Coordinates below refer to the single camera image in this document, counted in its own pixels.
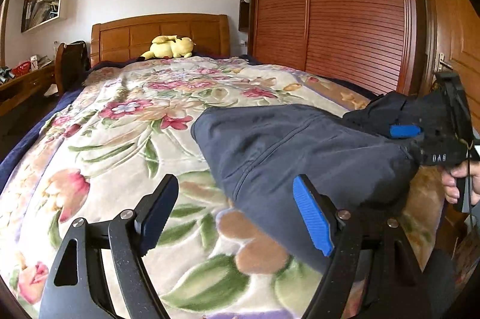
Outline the dark navy jacket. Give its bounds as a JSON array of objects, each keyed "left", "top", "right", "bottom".
[{"left": 190, "top": 92, "right": 448, "bottom": 272}]

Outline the person's right hand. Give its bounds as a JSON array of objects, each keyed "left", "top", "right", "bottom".
[{"left": 442, "top": 161, "right": 480, "bottom": 206}]

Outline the wooden louvered wardrobe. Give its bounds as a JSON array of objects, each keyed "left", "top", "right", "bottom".
[{"left": 239, "top": 0, "right": 479, "bottom": 113}]

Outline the floral bed blanket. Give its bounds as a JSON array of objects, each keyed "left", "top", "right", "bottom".
[{"left": 0, "top": 56, "right": 448, "bottom": 319}]

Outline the red basket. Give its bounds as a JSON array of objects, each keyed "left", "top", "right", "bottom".
[{"left": 11, "top": 61, "right": 31, "bottom": 77}]

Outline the dark wooden chair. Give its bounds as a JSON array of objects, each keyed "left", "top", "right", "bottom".
[{"left": 55, "top": 40, "right": 90, "bottom": 96}]

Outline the yellow plush toy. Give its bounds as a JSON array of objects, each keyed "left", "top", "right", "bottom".
[{"left": 142, "top": 35, "right": 195, "bottom": 60}]

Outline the wooden headboard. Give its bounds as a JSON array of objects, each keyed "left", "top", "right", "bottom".
[{"left": 90, "top": 12, "right": 231, "bottom": 68}]

